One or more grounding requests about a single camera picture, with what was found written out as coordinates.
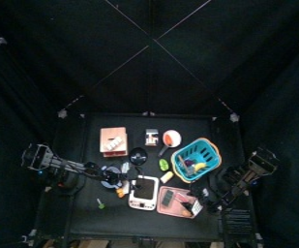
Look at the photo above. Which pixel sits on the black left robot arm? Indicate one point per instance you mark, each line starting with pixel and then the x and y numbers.
pixel 52 160

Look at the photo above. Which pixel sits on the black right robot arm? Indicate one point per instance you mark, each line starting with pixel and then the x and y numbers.
pixel 249 171

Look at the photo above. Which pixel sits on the teal plastic basket orange rim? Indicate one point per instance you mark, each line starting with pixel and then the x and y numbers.
pixel 207 151

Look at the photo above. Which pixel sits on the white gridded toy block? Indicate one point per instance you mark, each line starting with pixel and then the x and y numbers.
pixel 196 208

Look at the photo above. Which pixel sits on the small white toy bottle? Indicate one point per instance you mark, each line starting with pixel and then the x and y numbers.
pixel 124 167

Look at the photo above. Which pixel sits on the grey blue round plate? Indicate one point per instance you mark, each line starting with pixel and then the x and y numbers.
pixel 105 186

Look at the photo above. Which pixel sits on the orange toy food piece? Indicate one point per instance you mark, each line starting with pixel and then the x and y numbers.
pixel 185 212

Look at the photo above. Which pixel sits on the small orange toy piece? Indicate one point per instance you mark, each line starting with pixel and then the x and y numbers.
pixel 120 193

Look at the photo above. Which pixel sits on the red toy food piece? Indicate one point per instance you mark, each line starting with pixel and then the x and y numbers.
pixel 181 197

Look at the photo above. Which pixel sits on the white toy scale black plate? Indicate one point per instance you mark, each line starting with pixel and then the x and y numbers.
pixel 144 189

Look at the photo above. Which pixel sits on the black round pot lid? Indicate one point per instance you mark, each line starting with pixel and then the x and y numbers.
pixel 137 156

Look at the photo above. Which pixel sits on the black rectangular toy piece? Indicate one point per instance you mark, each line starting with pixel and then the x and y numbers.
pixel 167 198

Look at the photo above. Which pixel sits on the pink plastic tray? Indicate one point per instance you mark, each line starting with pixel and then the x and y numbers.
pixel 167 211

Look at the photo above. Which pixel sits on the yellow toy banana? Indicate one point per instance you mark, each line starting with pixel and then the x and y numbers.
pixel 199 166

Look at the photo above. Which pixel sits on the small green toy utensil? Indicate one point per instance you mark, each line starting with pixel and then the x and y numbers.
pixel 100 204

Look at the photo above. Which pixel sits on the pale yellow toy block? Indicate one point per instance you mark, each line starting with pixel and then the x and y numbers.
pixel 167 177

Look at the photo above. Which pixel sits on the green toy lime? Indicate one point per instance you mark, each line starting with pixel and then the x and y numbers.
pixel 163 164

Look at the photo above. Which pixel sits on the wooden toy spoon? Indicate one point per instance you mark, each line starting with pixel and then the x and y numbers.
pixel 183 165

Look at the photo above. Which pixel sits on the purple toy food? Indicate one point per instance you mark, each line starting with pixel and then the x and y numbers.
pixel 191 162

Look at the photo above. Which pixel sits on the pink box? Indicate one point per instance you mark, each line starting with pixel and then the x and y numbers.
pixel 112 135

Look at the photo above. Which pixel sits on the small white brown toy box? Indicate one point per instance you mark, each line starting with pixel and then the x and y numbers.
pixel 151 137

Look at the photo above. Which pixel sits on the white toy pan orange food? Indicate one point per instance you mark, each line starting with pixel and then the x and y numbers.
pixel 172 138

